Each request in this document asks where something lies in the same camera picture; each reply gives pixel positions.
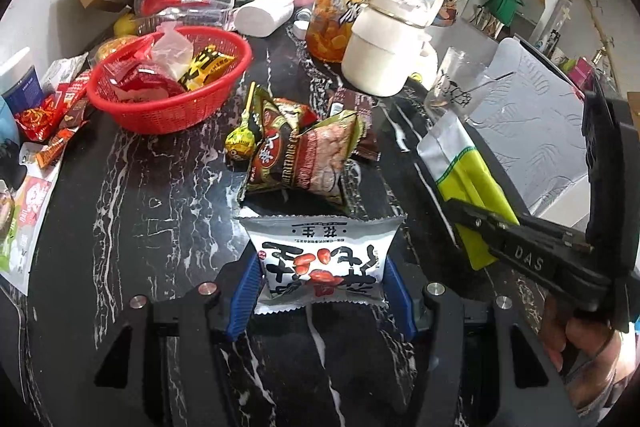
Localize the white peanut snack packet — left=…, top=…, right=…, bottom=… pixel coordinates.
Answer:
left=240, top=216, right=404, bottom=315

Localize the green white snack pouch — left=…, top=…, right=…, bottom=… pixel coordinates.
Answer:
left=415, top=110, right=522, bottom=272

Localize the yellow lollipop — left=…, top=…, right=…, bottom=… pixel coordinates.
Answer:
left=224, top=81, right=256, bottom=161

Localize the brown nut snack packet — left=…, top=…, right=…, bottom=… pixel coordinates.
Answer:
left=239, top=86, right=356, bottom=207

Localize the dark brown snack packet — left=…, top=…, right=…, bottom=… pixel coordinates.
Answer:
left=329, top=88, right=381, bottom=162

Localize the red candy packet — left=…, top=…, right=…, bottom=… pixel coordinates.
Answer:
left=102, top=36, right=186, bottom=103

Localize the clear zip bag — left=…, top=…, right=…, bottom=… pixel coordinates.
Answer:
left=151, top=22, right=193, bottom=80

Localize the right hand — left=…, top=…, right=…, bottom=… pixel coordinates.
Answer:
left=538, top=294, right=639, bottom=421

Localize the white cushioned chair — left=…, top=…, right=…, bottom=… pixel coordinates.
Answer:
left=471, top=38, right=590, bottom=227

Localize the red plastic basket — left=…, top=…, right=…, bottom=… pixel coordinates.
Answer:
left=87, top=24, right=252, bottom=134

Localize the metal spoon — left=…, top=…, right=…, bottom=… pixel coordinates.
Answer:
left=468, top=72, right=515, bottom=92

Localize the glass mug with cat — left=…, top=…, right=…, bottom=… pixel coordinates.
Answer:
left=424, top=46, right=492, bottom=121

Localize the colourful leaflet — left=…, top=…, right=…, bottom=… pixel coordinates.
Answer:
left=1, top=142, right=61, bottom=296

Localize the cream lidded jug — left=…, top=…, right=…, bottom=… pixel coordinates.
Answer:
left=341, top=0, right=444, bottom=98

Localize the red snack packets pile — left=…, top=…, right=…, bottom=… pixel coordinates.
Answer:
left=14, top=69, right=91, bottom=169

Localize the blue round gadget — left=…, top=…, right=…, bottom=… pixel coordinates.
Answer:
left=0, top=98, right=27, bottom=192

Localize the white paper roll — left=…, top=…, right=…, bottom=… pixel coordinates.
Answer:
left=234, top=0, right=294, bottom=38

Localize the green tote bag lower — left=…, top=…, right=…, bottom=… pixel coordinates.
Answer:
left=484, top=0, right=523, bottom=26

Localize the clear plastic container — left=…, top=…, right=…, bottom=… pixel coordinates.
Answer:
left=134, top=0, right=234, bottom=35

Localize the orange drink bottle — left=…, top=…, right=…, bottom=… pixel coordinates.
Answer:
left=306, top=0, right=363, bottom=63

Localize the white capped blue jar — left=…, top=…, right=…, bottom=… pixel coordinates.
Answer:
left=0, top=46, right=44, bottom=115

